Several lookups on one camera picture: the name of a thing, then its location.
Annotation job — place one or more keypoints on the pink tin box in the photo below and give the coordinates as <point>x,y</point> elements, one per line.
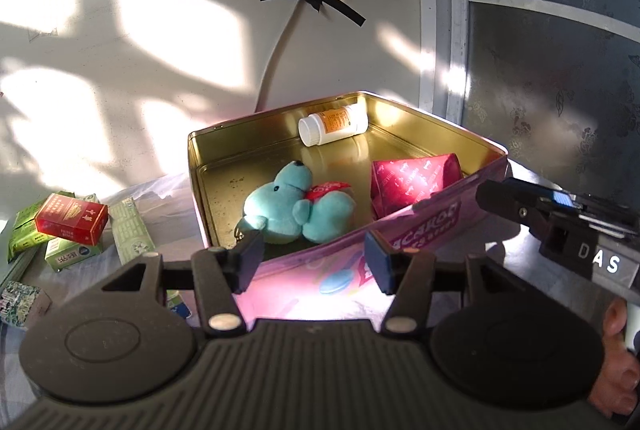
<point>225,159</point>

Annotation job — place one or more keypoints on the green foil packet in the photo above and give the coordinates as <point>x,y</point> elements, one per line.
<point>25,245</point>
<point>27,215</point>

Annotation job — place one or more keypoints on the clear tape piece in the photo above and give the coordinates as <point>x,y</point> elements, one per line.
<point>42,34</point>

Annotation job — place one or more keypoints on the red patterned packet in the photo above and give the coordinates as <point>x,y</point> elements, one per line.
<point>405,182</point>

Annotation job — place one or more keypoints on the white door frame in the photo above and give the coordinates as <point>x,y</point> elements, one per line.
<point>457,34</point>

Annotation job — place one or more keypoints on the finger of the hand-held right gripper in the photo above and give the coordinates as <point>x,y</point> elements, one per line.
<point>562,200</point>
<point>505,205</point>

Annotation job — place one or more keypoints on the pale green long box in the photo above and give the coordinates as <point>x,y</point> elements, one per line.
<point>132,232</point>

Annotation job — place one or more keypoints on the white pill bottle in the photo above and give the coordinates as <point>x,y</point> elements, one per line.
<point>340,122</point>

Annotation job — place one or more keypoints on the green box white label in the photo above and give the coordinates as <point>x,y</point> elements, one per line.
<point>75,256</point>

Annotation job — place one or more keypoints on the person's right hand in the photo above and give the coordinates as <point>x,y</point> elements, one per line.
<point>615,380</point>

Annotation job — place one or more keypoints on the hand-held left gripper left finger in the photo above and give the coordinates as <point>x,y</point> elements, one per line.
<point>247,260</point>

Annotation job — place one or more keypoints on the red cigarette box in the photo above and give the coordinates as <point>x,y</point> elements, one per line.
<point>70,217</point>

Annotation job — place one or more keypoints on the pale cloth cover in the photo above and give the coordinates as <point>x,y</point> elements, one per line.
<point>150,220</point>

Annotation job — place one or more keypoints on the teal plush toy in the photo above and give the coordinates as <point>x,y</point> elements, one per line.
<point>280,205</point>

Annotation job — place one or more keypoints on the small patterned box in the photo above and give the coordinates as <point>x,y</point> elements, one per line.
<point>22,305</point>

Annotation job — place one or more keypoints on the small blue green box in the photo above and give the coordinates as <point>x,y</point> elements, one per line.
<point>179,305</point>

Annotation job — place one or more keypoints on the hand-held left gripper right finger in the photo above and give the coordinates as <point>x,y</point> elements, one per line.
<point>377,260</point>

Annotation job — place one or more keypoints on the dark floral glass door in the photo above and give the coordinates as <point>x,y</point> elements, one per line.
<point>550,109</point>

